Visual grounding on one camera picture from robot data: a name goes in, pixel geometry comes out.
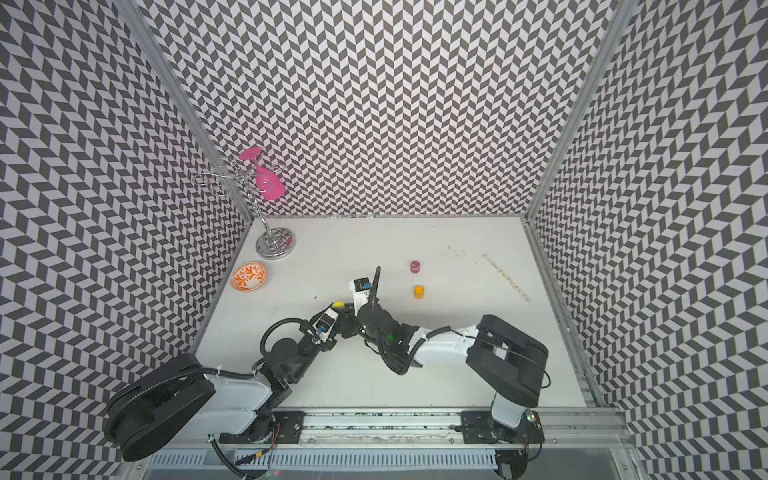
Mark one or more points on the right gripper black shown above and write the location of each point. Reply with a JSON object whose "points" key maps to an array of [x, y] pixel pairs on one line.
{"points": [[348, 316]]}

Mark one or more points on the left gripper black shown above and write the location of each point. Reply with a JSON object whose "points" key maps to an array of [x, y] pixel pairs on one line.
{"points": [[332, 343]]}

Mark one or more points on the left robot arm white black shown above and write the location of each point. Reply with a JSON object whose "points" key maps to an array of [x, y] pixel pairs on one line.
{"points": [[184, 400]]}

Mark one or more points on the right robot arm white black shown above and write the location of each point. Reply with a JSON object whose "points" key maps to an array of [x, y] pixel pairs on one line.
{"points": [[510, 361]]}

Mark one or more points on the orange patterned ceramic bowl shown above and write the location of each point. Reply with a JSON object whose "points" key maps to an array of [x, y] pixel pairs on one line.
{"points": [[249, 277]]}

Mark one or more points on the chrome glass holder stand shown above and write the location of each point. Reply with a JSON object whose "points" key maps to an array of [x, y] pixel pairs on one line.
{"points": [[273, 243]]}

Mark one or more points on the pink plastic wine glass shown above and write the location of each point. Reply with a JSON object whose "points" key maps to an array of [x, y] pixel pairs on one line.
{"points": [[267, 182]]}

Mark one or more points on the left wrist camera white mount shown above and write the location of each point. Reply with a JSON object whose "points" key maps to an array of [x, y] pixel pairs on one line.
{"points": [[324, 325]]}

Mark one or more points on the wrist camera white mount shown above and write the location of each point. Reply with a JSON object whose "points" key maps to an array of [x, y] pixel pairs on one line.
{"points": [[324, 325], [360, 289]]}

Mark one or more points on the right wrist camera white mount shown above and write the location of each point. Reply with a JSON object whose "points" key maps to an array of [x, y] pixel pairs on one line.
{"points": [[360, 289]]}

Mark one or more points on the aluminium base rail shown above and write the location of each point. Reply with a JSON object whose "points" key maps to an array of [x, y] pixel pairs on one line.
{"points": [[440, 427]]}

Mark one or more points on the aluminium corner post left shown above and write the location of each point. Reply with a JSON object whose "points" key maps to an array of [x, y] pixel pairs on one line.
{"points": [[134, 20]]}

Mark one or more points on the aluminium corner post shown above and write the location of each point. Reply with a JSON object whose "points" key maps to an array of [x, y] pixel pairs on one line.
{"points": [[134, 20], [617, 26]]}

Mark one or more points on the aluminium corner post right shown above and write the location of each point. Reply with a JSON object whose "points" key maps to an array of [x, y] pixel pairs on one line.
{"points": [[617, 26]]}

